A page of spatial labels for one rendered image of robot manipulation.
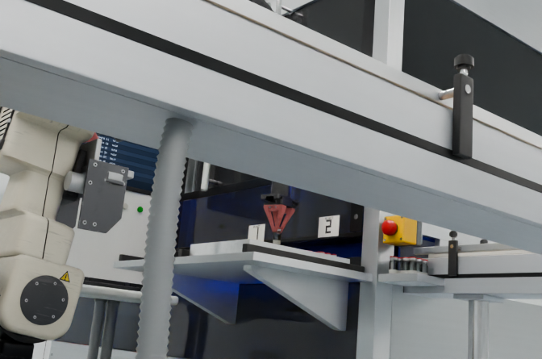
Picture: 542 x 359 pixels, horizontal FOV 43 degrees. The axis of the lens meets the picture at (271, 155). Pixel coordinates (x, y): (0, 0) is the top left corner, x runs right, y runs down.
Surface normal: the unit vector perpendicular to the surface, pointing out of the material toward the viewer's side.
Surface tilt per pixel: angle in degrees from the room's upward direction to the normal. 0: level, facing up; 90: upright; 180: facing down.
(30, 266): 90
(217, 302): 90
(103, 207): 90
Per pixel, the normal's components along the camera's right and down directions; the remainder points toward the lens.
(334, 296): 0.63, -0.15
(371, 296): -0.77, -0.23
